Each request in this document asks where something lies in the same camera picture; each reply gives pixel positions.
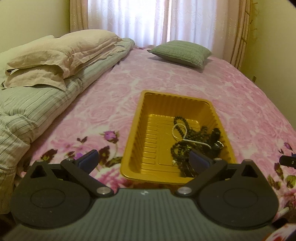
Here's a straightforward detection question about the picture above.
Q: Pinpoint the green checked cushion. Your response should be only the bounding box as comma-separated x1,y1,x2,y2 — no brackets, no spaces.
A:
148,40,212,69

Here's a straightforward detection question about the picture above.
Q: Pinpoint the beige pillow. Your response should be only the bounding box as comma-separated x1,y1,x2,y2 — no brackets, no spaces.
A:
1,29,125,91

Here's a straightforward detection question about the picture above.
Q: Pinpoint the wooden coat rack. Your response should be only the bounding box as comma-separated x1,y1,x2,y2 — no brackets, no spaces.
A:
239,1,258,70

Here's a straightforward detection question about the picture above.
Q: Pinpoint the white long pillow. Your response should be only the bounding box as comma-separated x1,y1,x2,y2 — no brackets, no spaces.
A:
0,35,55,79

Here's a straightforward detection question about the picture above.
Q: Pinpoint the black bangle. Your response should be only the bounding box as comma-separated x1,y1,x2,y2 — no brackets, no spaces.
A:
209,128,224,159

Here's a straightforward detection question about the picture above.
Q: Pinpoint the pink rose bed blanket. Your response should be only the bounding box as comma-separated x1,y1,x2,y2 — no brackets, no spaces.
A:
19,48,295,223

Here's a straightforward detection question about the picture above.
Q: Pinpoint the dark wooden bead necklace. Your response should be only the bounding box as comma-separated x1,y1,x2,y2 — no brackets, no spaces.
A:
170,116,215,178

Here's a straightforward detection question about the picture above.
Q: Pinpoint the yellow plastic tray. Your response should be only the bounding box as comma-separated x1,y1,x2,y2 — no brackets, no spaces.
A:
120,90,236,185

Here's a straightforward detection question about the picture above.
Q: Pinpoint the green striped folded quilt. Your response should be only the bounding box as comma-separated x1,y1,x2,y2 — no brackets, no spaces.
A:
1,38,134,214

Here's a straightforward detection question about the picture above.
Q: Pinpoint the white sheer curtain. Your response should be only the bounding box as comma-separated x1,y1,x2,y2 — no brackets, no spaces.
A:
88,0,230,58

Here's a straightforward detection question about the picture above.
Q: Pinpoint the beige drape curtain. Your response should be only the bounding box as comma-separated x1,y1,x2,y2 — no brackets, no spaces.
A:
69,1,246,68

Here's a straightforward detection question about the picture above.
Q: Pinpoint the white pearl bracelet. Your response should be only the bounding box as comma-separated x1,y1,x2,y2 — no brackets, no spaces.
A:
171,123,212,150

